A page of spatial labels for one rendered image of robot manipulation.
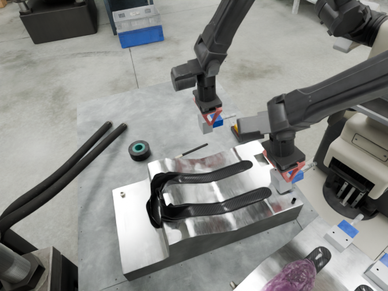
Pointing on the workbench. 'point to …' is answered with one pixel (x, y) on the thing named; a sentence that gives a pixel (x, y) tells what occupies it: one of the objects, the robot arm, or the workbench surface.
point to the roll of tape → (139, 150)
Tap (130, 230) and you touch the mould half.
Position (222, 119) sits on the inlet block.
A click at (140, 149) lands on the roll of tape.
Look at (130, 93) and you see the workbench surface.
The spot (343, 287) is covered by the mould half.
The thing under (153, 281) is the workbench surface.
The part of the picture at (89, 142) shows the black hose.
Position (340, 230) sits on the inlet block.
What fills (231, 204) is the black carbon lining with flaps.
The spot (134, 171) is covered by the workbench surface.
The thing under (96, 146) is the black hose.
